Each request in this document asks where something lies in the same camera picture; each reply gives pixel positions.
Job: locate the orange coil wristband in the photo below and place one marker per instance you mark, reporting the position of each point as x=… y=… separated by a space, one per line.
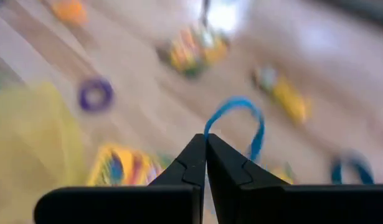
x=69 y=12

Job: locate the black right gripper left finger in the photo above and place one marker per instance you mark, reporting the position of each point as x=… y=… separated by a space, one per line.
x=188 y=171

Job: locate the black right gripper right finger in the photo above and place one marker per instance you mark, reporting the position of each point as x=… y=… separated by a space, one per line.
x=231 y=171

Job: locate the blue rubber band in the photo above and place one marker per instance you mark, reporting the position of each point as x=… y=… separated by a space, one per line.
x=238 y=101

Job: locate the purple coil wristband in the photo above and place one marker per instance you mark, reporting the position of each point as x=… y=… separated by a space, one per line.
x=83 y=96

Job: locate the blue coil wristband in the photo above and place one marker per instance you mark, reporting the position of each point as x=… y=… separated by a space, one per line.
x=336 y=171

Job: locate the yellow translucent plastic bin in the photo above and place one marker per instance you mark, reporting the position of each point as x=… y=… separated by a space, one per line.
x=29 y=140

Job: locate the small Crayola crayon box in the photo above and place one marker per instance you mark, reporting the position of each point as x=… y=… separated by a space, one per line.
x=287 y=99

